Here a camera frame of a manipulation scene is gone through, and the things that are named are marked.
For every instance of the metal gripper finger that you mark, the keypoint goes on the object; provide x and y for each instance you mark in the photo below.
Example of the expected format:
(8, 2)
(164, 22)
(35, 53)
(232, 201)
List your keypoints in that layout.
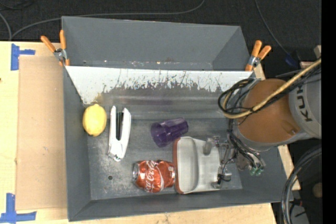
(223, 177)
(210, 145)

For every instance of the white case with red-brown rim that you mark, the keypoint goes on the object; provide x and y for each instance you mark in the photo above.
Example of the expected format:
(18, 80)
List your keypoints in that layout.
(191, 165)

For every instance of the purple plastic cup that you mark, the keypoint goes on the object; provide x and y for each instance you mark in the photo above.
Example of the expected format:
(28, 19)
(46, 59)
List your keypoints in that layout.
(169, 131)

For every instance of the crushed red soda can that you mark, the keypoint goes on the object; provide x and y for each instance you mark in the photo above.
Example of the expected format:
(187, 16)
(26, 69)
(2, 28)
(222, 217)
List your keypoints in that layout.
(153, 176)

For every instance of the white stapler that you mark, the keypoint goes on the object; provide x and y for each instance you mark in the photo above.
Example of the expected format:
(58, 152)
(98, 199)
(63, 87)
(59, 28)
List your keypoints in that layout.
(119, 136)

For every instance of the yellow lemon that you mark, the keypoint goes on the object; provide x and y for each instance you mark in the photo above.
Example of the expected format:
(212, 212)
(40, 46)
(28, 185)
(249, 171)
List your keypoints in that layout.
(94, 120)

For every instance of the grey metal bin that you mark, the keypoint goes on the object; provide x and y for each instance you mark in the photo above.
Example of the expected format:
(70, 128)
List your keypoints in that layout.
(147, 42)

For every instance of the brown cardboard board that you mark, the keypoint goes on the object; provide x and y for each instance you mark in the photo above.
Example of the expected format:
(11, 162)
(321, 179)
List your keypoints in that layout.
(39, 126)

